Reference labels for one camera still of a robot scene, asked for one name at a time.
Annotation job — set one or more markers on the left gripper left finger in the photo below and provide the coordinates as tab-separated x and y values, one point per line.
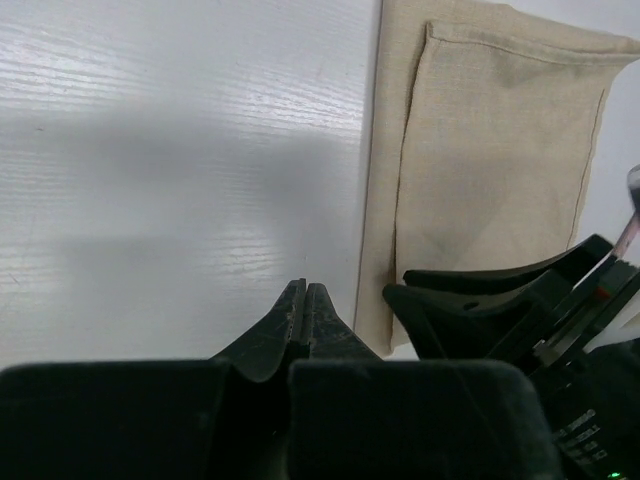
158	419

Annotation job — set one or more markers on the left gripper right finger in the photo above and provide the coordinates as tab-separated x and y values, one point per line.
356	417

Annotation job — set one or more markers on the pink handled fork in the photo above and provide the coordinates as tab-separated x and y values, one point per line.
631	230

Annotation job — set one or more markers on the beige cloth napkin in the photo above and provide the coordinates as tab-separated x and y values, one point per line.
485	125

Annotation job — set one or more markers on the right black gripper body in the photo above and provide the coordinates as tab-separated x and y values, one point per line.
583	362

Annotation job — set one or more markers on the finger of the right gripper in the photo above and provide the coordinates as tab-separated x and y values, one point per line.
470	321
500	280

